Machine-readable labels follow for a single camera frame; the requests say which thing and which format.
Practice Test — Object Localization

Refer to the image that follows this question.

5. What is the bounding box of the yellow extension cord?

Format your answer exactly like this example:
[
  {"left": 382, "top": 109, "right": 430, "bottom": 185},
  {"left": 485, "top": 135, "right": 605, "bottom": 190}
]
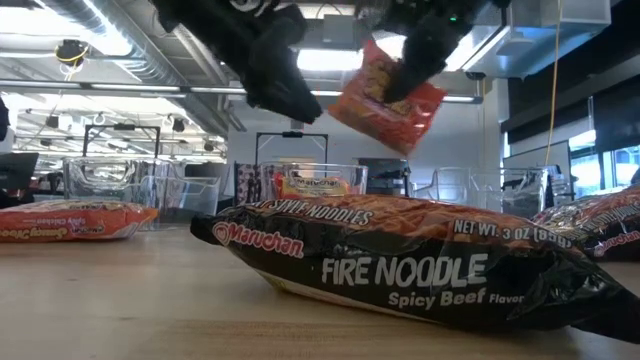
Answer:
[{"left": 544, "top": 0, "right": 564, "bottom": 167}]

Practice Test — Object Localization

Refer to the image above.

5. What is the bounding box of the clear plastic bin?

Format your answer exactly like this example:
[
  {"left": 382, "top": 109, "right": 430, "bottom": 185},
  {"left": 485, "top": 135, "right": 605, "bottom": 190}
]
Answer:
[
  {"left": 257, "top": 161, "right": 370, "bottom": 204},
  {"left": 432, "top": 166, "right": 557, "bottom": 221},
  {"left": 62, "top": 156, "right": 222, "bottom": 232}
]

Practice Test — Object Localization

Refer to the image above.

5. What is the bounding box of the red Saucy Noods packet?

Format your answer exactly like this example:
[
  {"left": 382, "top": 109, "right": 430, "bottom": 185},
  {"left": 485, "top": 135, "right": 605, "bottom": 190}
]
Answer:
[
  {"left": 0, "top": 198, "right": 160, "bottom": 245},
  {"left": 327, "top": 38, "right": 449, "bottom": 157}
]

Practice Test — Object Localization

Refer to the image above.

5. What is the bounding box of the yellow Maruchan ramen packet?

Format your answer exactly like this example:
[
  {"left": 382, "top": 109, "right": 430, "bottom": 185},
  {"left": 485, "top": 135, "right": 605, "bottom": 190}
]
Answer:
[{"left": 272, "top": 172, "right": 351, "bottom": 200}]

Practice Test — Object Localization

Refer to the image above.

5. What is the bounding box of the black white patterned cloth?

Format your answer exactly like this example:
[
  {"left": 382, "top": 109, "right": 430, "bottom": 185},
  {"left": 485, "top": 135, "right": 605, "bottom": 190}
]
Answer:
[{"left": 233, "top": 162, "right": 276, "bottom": 207}]

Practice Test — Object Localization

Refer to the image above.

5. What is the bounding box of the black cabinet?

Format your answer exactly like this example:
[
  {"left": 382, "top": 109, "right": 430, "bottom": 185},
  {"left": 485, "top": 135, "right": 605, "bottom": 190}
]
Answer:
[{"left": 357, "top": 157, "right": 412, "bottom": 197}]

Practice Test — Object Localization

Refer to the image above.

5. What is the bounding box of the bright ceiling light panel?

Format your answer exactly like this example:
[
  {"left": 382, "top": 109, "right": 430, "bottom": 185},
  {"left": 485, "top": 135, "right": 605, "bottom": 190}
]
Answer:
[{"left": 297, "top": 48, "right": 365, "bottom": 72}]

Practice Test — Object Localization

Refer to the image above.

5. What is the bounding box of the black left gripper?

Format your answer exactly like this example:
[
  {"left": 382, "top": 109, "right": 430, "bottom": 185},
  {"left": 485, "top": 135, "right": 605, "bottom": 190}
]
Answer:
[{"left": 149, "top": 0, "right": 324, "bottom": 125}]

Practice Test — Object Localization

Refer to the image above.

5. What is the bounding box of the glass window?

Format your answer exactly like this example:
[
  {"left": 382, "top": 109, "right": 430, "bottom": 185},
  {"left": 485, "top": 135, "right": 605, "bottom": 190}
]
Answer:
[{"left": 569, "top": 128, "right": 640, "bottom": 194}]

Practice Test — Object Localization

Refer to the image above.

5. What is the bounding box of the black stand frame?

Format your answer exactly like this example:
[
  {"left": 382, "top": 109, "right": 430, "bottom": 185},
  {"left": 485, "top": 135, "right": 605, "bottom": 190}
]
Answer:
[
  {"left": 82, "top": 123, "right": 162, "bottom": 160},
  {"left": 254, "top": 130, "right": 330, "bottom": 166}
]

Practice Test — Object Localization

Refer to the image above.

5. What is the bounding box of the black monitor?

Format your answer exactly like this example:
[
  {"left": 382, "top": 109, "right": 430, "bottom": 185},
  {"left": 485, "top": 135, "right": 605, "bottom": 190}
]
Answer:
[{"left": 0, "top": 152, "right": 40, "bottom": 209}]

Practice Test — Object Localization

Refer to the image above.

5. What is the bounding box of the black Fire Noodle packet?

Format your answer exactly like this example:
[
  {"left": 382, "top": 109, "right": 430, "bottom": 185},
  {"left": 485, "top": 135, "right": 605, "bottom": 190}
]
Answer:
[
  {"left": 188, "top": 193, "right": 640, "bottom": 346},
  {"left": 532, "top": 183, "right": 640, "bottom": 262}
]

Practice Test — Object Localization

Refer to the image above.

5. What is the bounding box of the black ceiling cable reel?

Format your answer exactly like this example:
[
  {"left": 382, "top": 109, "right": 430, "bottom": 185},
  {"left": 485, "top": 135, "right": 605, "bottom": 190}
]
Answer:
[{"left": 53, "top": 38, "right": 90, "bottom": 69}]

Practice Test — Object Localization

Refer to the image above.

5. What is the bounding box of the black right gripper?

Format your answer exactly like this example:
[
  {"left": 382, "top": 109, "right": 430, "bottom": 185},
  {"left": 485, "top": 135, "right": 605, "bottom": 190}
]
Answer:
[{"left": 355, "top": 0, "right": 511, "bottom": 104}]

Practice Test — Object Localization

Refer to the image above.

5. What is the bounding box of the long ceiling light strip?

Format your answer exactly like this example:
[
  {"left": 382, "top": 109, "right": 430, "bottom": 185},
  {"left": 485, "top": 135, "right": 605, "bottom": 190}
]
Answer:
[{"left": 0, "top": 79, "right": 484, "bottom": 105}]

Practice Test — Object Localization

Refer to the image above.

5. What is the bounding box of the large silver rectangular duct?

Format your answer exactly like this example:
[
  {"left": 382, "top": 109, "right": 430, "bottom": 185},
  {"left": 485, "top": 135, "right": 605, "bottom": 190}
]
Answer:
[{"left": 444, "top": 0, "right": 612, "bottom": 81}]

